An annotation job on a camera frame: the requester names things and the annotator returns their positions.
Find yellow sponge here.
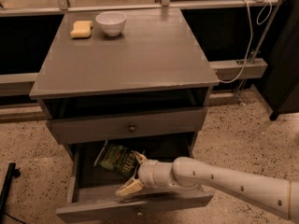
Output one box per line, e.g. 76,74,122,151
70,21,93,38

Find grey wooden cabinet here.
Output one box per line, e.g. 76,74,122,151
29,7,220,156

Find white cable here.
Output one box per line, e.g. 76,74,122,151
216,0,273,85

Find green jalapeno chip bag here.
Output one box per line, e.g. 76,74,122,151
93,140,137,178

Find grey metal rail frame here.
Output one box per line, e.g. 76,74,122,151
0,0,281,98

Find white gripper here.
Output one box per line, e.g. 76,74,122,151
116,151,173,197

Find round dark drawer knob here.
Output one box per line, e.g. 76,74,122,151
128,123,136,133

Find black stand leg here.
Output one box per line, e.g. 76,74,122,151
0,162,21,217

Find closed upper drawer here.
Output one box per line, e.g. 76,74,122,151
47,107,207,144

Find white ceramic bowl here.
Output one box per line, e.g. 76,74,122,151
95,11,126,36

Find dark cabinet at right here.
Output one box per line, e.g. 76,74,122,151
254,0,299,120

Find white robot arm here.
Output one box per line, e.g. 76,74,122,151
116,152,299,224

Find open lower drawer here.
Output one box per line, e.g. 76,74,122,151
56,133,213,223

